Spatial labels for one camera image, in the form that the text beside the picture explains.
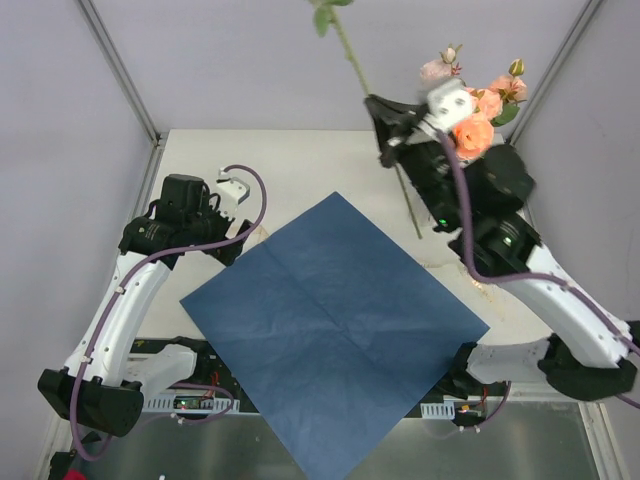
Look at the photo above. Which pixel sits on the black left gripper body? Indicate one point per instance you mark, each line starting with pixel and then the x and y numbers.
pixel 230 240

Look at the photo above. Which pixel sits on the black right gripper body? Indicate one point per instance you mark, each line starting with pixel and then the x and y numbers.
pixel 403 136

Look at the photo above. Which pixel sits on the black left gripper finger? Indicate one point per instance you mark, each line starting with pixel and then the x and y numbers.
pixel 228 254
pixel 245 230

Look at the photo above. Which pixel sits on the pink rose stem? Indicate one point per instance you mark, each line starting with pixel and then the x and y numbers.
pixel 474 135
pixel 446 65
pixel 512 91

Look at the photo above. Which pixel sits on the pink rose stem remaining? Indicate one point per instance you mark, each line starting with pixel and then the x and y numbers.
pixel 326 17

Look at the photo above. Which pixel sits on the cream printed ribbon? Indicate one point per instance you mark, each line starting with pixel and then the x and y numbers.
pixel 455 277

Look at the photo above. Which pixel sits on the blue wrapping paper sheet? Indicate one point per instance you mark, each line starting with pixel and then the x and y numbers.
pixel 333 331

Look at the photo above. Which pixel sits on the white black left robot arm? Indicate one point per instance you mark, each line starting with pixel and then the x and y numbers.
pixel 96 387

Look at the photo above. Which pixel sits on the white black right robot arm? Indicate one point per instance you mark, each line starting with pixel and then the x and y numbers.
pixel 586 355

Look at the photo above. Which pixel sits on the red black object corner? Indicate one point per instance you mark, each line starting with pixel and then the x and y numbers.
pixel 62 467

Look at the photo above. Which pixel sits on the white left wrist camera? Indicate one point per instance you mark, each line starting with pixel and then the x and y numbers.
pixel 232 190

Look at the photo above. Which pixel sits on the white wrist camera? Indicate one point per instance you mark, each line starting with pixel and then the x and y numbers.
pixel 232 190
pixel 449 103

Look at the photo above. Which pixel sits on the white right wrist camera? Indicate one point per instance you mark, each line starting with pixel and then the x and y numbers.
pixel 449 103

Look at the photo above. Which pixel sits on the white slotted cable duct left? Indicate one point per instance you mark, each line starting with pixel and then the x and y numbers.
pixel 171 402

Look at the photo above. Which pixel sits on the white slotted cable duct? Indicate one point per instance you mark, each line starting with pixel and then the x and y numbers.
pixel 171 402
pixel 444 410

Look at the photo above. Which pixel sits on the aluminium frame post left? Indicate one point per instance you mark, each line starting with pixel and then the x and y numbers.
pixel 109 50

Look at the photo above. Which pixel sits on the aluminium frame post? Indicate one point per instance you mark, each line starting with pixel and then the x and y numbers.
pixel 109 50
pixel 572 38

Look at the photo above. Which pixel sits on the aluminium frame post right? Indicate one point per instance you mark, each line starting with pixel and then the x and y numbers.
pixel 572 38

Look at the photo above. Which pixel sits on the white slotted cable duct right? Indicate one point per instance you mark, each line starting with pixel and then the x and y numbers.
pixel 444 410

